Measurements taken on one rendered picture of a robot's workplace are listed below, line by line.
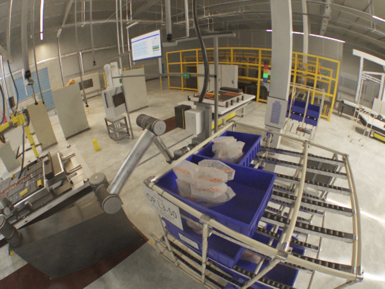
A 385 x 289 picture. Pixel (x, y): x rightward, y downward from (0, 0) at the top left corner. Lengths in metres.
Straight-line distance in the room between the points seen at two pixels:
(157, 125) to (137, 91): 6.83
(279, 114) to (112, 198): 2.26
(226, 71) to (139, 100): 4.83
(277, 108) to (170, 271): 2.64
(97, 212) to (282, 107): 2.65
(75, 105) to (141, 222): 5.62
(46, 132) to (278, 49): 7.52
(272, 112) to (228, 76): 6.82
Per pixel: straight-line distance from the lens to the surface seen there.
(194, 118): 1.98
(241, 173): 1.02
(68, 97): 7.16
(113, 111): 4.62
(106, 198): 1.55
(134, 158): 1.51
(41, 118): 7.26
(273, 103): 2.37
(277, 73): 2.31
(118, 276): 2.53
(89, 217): 1.97
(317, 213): 1.66
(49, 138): 7.44
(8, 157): 7.60
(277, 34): 2.35
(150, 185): 0.90
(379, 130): 9.78
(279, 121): 2.42
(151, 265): 2.43
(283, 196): 1.05
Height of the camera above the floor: 2.25
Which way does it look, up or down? 30 degrees down
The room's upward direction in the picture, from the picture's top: 3 degrees counter-clockwise
